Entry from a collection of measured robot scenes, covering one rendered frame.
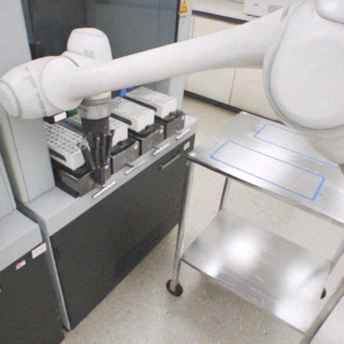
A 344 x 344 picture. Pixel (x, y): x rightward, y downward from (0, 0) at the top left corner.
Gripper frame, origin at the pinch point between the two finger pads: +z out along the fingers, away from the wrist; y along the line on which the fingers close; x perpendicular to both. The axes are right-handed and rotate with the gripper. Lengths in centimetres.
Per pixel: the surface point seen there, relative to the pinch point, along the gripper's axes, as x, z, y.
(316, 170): 53, -2, -45
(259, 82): -32, 41, -229
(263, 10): -42, -17, -230
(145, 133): -3.4, -1.8, -26.5
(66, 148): -10.2, -6.6, 3.0
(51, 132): -21.3, -6.6, -0.1
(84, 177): -1.9, -0.2, 4.4
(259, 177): 40.1, -2.0, -28.9
